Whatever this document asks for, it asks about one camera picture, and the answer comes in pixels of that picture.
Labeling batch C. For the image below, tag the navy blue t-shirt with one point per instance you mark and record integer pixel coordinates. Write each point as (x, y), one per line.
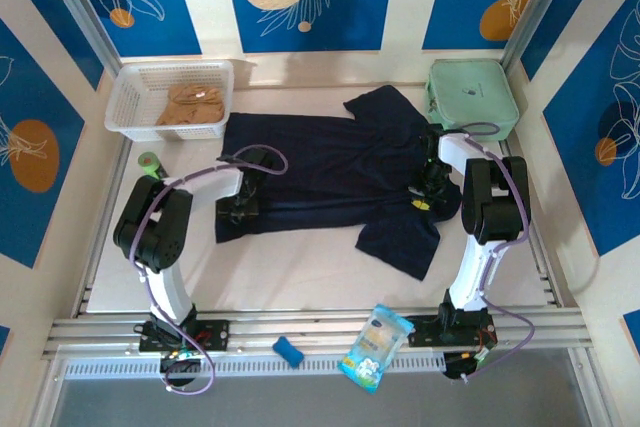
(325, 167)

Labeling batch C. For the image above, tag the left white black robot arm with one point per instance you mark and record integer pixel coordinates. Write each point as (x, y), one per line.
(160, 227)

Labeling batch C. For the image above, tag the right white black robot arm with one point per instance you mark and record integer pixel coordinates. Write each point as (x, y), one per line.
(492, 207)

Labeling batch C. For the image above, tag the mint green zip case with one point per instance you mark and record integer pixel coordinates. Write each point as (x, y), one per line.
(470, 92)

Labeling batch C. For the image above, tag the green cylindrical bottle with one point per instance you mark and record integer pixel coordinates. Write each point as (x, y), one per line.
(150, 163)

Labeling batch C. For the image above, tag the tan folded t-shirt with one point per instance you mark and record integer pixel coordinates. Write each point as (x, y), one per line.
(190, 107)

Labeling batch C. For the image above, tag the wet wipes packet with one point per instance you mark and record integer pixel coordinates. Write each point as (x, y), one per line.
(375, 347)

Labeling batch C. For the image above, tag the white plastic mesh basket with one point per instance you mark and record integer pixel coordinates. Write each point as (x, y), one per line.
(130, 102)

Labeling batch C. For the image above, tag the small blue sponge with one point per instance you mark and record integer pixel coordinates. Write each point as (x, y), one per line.
(288, 351)

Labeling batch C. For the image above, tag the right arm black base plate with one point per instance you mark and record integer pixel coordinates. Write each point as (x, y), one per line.
(425, 332)

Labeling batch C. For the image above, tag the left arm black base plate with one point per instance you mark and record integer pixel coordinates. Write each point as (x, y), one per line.
(215, 334)

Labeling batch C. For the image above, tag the aluminium rail frame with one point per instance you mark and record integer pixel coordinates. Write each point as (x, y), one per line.
(310, 329)

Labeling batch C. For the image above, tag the aluminium corner post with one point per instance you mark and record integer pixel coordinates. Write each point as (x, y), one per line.
(537, 7)
(82, 12)

